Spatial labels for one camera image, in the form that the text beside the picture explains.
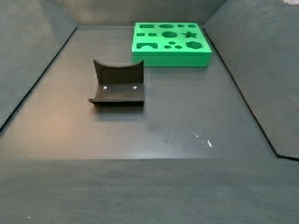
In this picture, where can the black curved holder stand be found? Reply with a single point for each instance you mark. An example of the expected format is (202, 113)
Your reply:
(120, 84)

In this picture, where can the green shape sorter block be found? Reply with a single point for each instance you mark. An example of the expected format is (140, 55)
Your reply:
(169, 45)

